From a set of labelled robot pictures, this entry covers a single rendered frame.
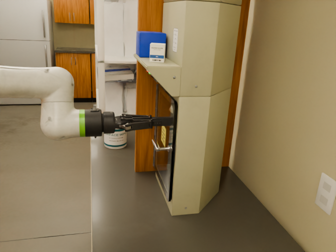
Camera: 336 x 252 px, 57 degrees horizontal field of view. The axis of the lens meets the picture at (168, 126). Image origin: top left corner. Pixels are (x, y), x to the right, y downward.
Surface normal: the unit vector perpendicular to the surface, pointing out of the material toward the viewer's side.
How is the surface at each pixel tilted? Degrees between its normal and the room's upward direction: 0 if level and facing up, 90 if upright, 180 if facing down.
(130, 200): 0
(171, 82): 90
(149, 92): 90
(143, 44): 90
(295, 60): 90
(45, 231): 0
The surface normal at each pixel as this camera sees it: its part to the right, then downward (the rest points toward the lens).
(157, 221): 0.05, -0.94
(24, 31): 0.23, 0.33
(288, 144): -0.97, 0.03
